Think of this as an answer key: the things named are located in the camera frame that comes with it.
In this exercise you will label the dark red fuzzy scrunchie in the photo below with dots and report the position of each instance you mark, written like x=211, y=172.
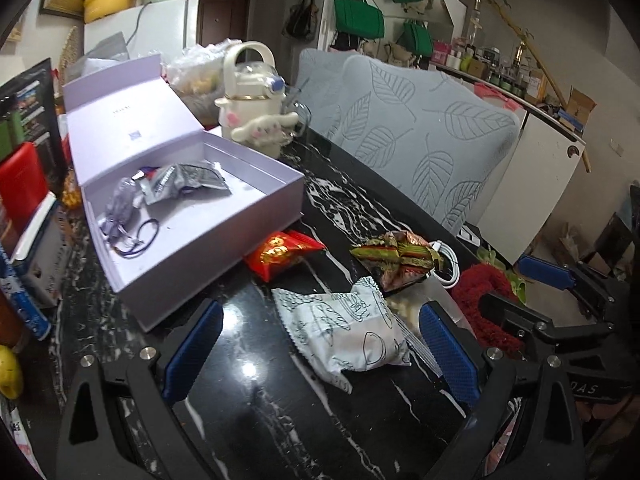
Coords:
x=475, y=285

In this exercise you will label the tall glass bottle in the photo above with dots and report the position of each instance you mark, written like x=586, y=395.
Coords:
x=473, y=22

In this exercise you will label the plastic bag of food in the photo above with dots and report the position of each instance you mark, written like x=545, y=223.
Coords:
x=195, y=75

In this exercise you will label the grey leaf-pattern chair cover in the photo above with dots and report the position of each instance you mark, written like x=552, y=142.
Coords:
x=410, y=135

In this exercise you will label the red box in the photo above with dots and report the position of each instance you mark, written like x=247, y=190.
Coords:
x=22, y=182

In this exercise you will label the brown handbag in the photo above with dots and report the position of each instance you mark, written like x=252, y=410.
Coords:
x=301, y=15

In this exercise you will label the bamboo stick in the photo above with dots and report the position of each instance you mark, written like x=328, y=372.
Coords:
x=542, y=60

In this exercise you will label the white refrigerator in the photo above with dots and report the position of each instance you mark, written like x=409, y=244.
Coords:
x=155, y=25

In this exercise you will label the open cardboard box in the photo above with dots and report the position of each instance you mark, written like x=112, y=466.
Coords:
x=580, y=105

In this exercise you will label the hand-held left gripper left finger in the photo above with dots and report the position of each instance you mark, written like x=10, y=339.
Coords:
x=192, y=345

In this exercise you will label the grey plastic bag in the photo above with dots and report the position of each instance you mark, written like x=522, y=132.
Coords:
x=105, y=50

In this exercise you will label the cream character kettle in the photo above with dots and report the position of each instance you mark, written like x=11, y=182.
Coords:
x=250, y=105

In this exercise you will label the clear purple packet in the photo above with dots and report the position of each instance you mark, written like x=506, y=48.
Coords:
x=120, y=205

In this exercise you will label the orange snack packet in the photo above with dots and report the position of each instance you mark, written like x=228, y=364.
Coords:
x=71, y=195

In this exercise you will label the row of jars and bottles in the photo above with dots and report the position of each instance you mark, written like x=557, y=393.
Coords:
x=500, y=72

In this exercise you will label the white appliance box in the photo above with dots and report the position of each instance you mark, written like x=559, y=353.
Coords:
x=47, y=255

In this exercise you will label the black printed box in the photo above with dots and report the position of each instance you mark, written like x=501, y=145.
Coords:
x=30, y=105

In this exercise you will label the white and pink plastic packet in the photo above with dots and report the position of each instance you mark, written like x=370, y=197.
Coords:
x=17, y=432

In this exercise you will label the yellow fruit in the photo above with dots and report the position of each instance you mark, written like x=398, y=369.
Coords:
x=10, y=372

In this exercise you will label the glass mug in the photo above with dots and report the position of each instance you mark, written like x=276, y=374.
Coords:
x=301, y=110

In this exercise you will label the lavender cardboard gift box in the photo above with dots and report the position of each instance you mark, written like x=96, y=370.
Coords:
x=200, y=230

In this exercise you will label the pink cloth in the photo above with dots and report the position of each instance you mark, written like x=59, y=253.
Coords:
x=495, y=94

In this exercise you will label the blue and white packet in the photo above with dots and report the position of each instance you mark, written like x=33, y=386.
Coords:
x=20, y=305

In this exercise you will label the white patterned snack packet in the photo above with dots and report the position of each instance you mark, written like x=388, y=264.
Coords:
x=340, y=330

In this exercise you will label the woven straw fan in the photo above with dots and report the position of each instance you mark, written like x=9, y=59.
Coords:
x=70, y=47

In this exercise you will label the white cabinet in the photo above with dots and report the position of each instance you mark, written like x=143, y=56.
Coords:
x=535, y=180

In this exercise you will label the brown door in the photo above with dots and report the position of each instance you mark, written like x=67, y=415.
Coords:
x=220, y=17

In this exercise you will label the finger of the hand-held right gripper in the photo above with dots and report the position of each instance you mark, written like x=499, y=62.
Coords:
x=542, y=268
x=505, y=310

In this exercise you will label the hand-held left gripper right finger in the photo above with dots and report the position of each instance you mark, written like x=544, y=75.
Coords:
x=450, y=355

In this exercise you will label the green and red snack packet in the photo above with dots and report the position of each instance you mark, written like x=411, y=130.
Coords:
x=400, y=257

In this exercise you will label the silver foil packet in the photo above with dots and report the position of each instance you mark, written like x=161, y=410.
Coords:
x=185, y=180

